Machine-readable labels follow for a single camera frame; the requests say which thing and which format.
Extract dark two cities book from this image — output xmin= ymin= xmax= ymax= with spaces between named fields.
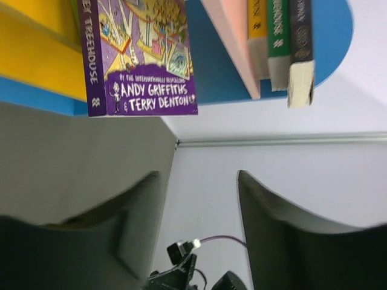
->
xmin=288 ymin=0 xmax=315 ymax=108

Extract purple 52-storey treehouse book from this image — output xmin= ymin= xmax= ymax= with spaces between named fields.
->
xmin=77 ymin=0 xmax=198 ymax=117

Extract yellow blue 130-storey book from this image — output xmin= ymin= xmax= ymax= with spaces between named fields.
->
xmin=247 ymin=0 xmax=269 ymax=80

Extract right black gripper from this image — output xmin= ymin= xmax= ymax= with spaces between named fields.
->
xmin=143 ymin=243 xmax=246 ymax=290

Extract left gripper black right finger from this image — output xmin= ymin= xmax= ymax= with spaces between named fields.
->
xmin=238 ymin=170 xmax=386 ymax=289

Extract green 104-storey treehouse book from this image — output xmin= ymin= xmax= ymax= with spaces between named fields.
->
xmin=267 ymin=0 xmax=291 ymax=91

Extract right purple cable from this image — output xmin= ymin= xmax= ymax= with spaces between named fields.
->
xmin=199 ymin=235 xmax=247 ymax=247

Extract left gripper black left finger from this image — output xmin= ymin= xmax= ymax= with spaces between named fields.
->
xmin=1 ymin=172 xmax=160 ymax=289

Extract colourful wooden bookshelf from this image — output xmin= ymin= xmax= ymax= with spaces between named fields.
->
xmin=1 ymin=1 xmax=353 ymax=116

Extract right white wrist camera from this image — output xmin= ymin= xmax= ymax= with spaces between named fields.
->
xmin=178 ymin=239 xmax=201 ymax=253

